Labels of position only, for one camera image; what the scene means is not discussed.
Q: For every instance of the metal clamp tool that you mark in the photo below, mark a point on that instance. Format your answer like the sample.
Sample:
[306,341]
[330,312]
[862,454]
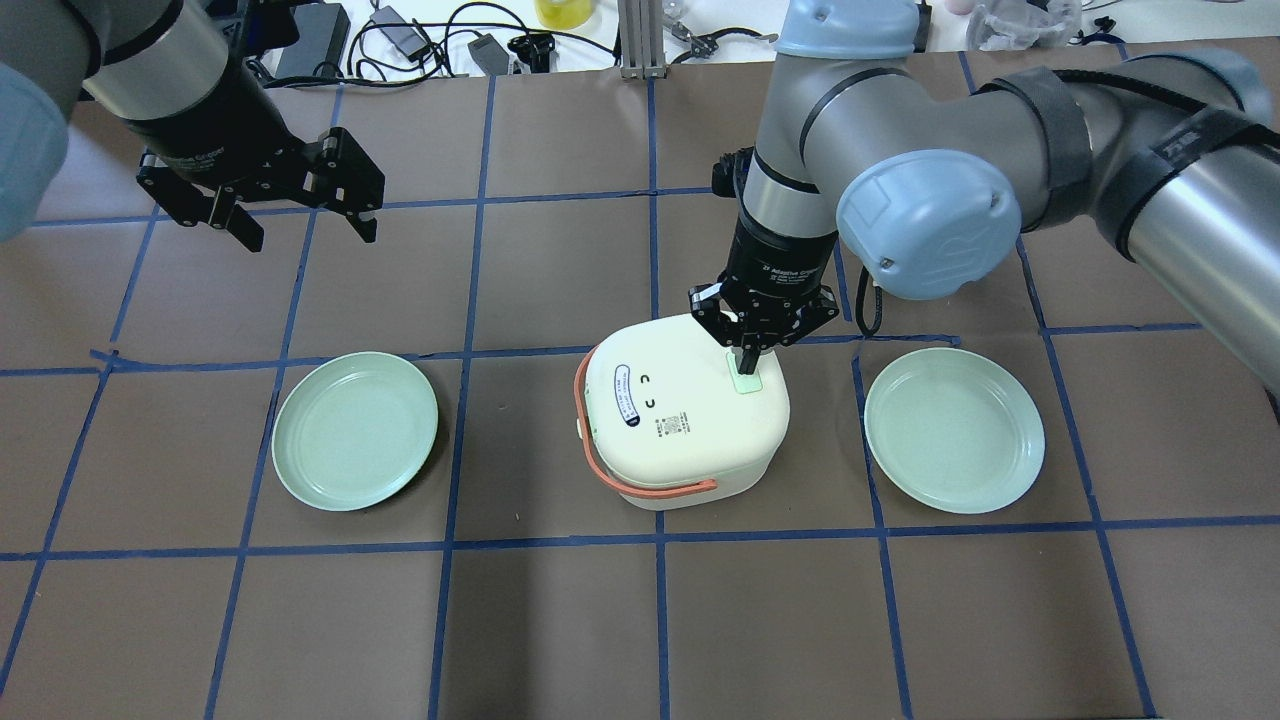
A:
[704,46]

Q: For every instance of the yellow tape roll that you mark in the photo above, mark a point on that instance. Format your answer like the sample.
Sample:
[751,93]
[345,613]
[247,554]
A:
[563,15]

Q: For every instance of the aluminium frame post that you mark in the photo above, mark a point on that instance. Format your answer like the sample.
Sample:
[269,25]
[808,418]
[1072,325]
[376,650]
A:
[640,32]

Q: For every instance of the light green plate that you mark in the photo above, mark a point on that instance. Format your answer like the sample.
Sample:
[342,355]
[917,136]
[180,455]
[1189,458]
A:
[354,431]
[955,431]

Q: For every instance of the left light green plate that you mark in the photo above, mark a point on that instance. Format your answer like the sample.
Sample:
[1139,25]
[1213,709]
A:
[354,431]

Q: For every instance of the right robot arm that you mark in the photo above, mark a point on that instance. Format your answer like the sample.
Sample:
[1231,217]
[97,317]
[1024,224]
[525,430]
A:
[1173,155]

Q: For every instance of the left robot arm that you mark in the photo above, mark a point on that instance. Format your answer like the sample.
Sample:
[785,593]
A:
[138,59]

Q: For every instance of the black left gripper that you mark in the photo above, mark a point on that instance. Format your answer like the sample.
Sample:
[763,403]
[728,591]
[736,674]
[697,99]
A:
[222,122]

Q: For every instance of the cream rice cooker orange handle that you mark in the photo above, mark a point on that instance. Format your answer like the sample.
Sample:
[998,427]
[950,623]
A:
[667,421]

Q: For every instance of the black power adapter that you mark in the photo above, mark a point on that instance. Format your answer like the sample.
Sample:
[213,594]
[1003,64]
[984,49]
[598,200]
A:
[322,30]

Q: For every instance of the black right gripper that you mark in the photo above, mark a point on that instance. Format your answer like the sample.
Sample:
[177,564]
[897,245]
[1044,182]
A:
[778,258]

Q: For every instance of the right light green plate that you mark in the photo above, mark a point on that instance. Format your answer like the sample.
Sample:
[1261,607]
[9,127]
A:
[955,431]

